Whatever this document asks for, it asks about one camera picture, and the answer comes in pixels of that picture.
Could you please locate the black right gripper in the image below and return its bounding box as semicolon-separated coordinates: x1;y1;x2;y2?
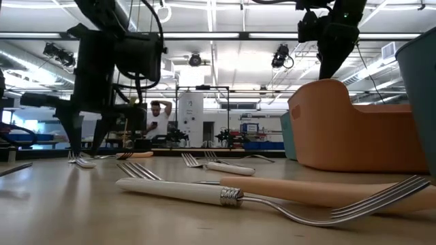
319;13;360;80

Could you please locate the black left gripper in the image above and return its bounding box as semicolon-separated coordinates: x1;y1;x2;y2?
20;23;147;156

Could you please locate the orange-handled metal fork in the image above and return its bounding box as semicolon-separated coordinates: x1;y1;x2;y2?
67;151;154;163
116;162;436;214

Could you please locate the black computer monitor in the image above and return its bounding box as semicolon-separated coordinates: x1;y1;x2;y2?
114;117;148;133

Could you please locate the white air vent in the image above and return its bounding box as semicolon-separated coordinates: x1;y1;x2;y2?
381;42;398;61

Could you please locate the person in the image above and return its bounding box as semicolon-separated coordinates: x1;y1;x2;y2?
145;99;173;140

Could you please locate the orange plastic bin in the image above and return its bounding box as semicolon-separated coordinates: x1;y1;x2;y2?
287;78;429;174

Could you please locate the green teal plastic bin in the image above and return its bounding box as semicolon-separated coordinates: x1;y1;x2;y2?
279;111;297;161

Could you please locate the black beam with light strips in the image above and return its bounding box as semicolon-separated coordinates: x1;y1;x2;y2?
0;31;423;42

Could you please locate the dark teal plastic bin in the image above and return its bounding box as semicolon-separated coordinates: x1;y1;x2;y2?
394;26;436;186

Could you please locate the white column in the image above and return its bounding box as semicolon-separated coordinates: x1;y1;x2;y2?
177;92;204;148

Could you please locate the blue and white sign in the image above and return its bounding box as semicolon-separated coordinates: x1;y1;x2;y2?
240;122;260;134

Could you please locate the blue storage crate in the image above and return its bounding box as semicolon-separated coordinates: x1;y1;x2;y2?
243;141;285;150

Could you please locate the black cable with yellow tag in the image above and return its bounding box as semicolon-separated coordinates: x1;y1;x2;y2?
356;44;386;103

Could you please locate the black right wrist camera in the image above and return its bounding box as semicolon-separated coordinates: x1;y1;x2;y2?
296;11;324;44

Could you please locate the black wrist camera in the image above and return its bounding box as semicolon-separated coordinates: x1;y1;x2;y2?
296;11;324;44
114;31;165;83

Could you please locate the black hanging camera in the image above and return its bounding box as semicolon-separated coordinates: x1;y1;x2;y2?
271;43;294;69

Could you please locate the thick black cable loop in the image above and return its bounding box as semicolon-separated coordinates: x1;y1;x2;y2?
0;122;39;150

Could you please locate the black table frame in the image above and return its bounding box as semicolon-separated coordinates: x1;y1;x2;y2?
0;148;287;161

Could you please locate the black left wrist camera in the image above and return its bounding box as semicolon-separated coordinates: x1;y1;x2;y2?
114;31;165;83

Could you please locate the silver ventilation duct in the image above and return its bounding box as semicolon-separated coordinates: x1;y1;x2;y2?
0;40;76;89

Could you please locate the white cable loop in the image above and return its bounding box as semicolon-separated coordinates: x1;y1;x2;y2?
159;0;172;24

